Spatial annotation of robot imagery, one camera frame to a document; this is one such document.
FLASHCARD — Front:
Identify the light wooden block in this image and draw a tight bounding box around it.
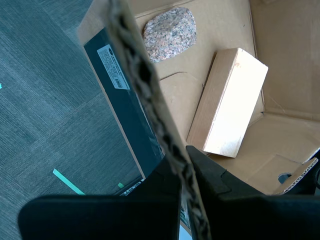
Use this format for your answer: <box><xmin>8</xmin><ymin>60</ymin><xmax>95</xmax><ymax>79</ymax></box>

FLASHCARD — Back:
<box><xmin>186</xmin><ymin>47</ymin><xmax>269</xmax><ymax>159</ymax></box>

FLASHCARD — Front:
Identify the cardboard box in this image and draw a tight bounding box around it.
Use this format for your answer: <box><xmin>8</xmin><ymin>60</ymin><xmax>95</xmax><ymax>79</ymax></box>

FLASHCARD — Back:
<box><xmin>77</xmin><ymin>0</ymin><xmax>320</xmax><ymax>240</ymax></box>

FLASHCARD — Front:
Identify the speckled granite rock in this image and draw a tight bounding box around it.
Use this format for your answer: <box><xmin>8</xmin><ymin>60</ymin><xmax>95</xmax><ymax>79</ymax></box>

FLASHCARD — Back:
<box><xmin>142</xmin><ymin>6</ymin><xmax>197</xmax><ymax>64</ymax></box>

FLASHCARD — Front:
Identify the teal floor tape strip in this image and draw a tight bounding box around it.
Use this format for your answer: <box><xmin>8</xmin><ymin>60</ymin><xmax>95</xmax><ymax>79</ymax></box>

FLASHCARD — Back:
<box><xmin>52</xmin><ymin>168</ymin><xmax>87</xmax><ymax>196</ymax></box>

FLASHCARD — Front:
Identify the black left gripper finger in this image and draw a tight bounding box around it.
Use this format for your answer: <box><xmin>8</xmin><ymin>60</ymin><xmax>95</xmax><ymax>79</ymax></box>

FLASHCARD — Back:
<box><xmin>186</xmin><ymin>145</ymin><xmax>320</xmax><ymax>240</ymax></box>
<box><xmin>17</xmin><ymin>157</ymin><xmax>183</xmax><ymax>240</ymax></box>

